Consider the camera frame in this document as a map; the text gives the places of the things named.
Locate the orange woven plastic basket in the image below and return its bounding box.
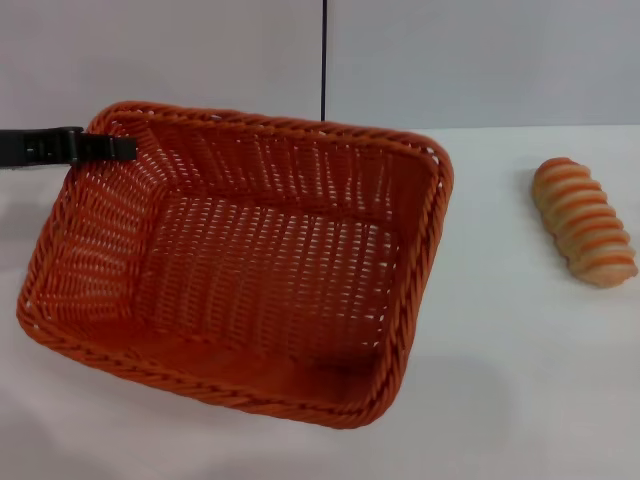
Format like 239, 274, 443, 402
14, 100, 456, 429

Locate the striped orange bread roll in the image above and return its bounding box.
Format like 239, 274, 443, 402
532, 156, 640, 290

